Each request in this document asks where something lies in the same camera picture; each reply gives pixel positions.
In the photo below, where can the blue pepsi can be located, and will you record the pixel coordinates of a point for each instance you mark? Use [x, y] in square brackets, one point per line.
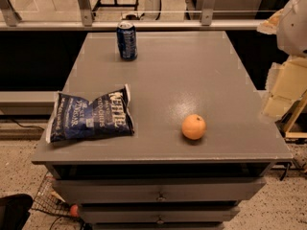
[126, 40]

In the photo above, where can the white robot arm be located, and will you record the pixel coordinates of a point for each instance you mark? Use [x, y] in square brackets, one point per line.
[292, 28]

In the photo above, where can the grey drawer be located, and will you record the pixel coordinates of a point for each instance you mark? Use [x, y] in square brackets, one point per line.
[150, 214]
[147, 190]

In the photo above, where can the wire basket on floor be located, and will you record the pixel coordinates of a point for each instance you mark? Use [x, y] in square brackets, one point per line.
[47, 201]

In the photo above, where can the upper grey drawer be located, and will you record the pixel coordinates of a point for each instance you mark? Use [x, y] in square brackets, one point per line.
[147, 190]

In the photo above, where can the blue kettle chips bag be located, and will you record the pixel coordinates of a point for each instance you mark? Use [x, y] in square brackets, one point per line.
[75, 117]

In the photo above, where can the lower grey drawer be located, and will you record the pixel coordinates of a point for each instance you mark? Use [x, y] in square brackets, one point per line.
[150, 214]

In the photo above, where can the black chair corner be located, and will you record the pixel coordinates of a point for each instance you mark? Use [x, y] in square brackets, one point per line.
[14, 211]

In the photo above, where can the drawer knob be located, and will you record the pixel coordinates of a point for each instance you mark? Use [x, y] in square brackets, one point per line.
[161, 197]
[160, 221]

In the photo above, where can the metal window rail frame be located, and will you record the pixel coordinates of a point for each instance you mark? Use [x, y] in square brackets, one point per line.
[98, 15]

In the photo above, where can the grey drawer cabinet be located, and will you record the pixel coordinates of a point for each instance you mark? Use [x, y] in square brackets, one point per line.
[176, 74]

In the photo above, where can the yellow wooden stand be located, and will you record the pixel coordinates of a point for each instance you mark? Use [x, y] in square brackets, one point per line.
[287, 129]

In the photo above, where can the small orange ball on floor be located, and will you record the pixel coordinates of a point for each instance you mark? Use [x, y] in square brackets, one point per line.
[74, 211]

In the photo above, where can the upper drawer knob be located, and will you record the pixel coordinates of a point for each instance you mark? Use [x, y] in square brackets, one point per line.
[161, 197]

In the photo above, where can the lower drawer knob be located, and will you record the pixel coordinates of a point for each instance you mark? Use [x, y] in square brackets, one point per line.
[160, 221]

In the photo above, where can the orange fruit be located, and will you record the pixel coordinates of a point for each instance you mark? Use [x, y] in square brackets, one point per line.
[193, 127]

